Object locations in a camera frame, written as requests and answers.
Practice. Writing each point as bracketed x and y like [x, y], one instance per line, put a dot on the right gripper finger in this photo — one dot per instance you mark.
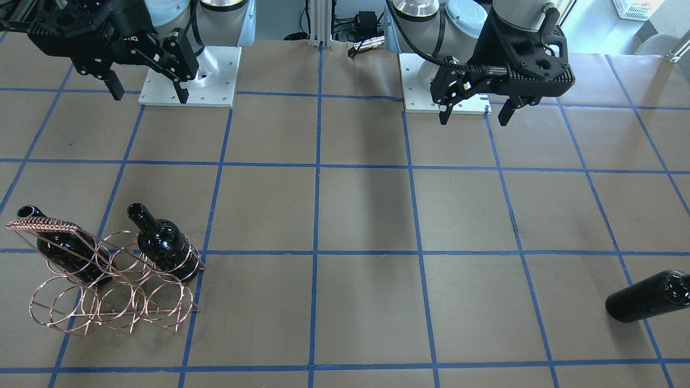
[181, 89]
[111, 80]

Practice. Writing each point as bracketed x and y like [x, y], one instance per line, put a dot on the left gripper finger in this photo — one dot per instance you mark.
[508, 109]
[446, 109]

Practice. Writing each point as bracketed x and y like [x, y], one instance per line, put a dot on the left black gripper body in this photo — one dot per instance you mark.
[483, 50]

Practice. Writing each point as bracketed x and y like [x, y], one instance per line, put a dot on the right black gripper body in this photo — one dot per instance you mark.
[131, 25]

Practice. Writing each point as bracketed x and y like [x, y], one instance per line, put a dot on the dark wine bottle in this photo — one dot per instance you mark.
[659, 294]
[161, 241]

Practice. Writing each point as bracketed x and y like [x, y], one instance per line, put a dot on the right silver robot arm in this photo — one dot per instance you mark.
[208, 23]

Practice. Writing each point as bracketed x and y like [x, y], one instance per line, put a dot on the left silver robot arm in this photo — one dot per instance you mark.
[434, 30]

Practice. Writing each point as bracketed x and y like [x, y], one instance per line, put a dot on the dark wine bottle in basket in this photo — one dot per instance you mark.
[161, 241]

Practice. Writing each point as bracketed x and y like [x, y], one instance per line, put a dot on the black power adapter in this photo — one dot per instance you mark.
[366, 22]

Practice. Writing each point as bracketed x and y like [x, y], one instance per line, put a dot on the white plastic crate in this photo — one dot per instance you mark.
[636, 10]

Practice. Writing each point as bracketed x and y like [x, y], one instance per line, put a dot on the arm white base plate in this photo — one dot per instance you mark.
[214, 85]
[416, 75]

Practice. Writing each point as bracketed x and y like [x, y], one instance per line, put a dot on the aluminium frame post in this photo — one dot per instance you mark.
[320, 20]

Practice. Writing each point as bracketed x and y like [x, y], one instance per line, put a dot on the copper wire wine basket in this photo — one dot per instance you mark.
[130, 289]

